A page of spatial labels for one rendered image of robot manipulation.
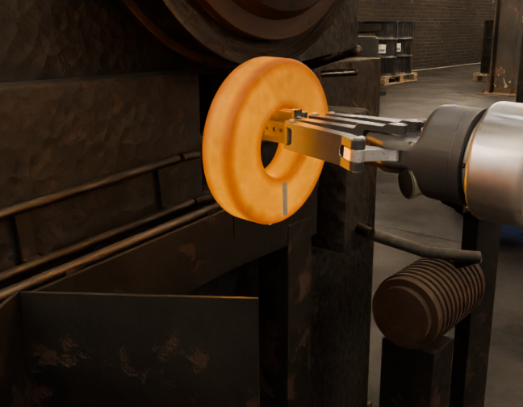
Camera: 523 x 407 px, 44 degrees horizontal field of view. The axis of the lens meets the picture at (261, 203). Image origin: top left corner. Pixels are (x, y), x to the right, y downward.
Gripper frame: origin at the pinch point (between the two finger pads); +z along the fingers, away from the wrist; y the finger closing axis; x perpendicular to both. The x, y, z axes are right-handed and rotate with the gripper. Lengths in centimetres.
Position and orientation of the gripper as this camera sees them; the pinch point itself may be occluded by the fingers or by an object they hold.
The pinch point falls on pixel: (272, 123)
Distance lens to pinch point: 61.6
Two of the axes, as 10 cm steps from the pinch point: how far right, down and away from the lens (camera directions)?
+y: 6.4, -2.1, 7.4
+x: 0.3, -9.6, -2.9
